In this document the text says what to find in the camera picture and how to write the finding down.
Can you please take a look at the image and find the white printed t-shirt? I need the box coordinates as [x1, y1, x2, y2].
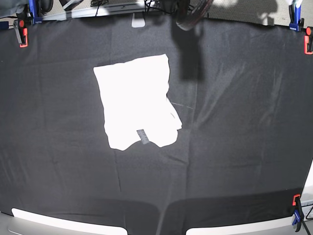
[93, 54, 182, 151]

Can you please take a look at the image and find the black table cloth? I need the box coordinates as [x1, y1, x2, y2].
[0, 15, 313, 235]

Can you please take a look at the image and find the red black clamp far left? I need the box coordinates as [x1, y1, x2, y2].
[13, 20, 28, 48]

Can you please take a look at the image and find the red black clamp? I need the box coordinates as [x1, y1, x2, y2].
[304, 27, 313, 55]
[13, 20, 28, 48]

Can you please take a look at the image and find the blue clamp far left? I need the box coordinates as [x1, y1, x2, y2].
[28, 0, 42, 24]

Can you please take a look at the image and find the red blue clamp near right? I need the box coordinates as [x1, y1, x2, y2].
[292, 194, 304, 232]

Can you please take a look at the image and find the blue clamp far right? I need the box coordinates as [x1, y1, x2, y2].
[287, 0, 304, 32]

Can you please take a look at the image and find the red black clamp far right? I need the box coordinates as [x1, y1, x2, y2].
[304, 27, 313, 55]

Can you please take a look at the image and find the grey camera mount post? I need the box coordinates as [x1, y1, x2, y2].
[131, 12, 146, 28]

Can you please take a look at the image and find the black red cable bundle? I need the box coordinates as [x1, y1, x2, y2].
[176, 0, 217, 31]

